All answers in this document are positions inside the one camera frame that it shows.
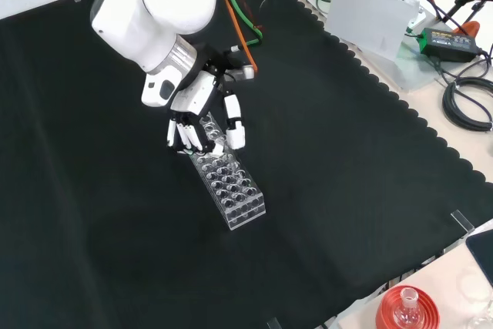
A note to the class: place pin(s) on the orange plastic piece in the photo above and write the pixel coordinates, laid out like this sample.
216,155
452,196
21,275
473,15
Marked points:
468,28

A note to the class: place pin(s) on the white wrist camera shell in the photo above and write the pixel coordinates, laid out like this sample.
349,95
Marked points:
154,92

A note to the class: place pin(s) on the clear test tube rack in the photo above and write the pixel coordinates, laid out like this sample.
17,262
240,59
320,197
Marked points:
239,205

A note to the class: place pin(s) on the grey base plate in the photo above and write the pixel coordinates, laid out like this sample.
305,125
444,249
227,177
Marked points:
408,71

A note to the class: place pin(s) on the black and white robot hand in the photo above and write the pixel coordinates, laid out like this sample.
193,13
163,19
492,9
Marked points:
194,98

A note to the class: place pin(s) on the black bench cloth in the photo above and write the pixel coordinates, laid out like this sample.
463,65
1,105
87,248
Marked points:
346,152

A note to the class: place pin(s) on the black power adapter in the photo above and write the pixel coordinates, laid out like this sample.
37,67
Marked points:
447,45

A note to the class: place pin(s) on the clear round-bottom flask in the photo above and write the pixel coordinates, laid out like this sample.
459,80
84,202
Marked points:
408,315

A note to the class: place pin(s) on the pale board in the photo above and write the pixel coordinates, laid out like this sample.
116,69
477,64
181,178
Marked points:
366,17

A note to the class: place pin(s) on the dark tablet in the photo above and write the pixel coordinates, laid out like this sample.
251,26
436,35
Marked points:
483,252

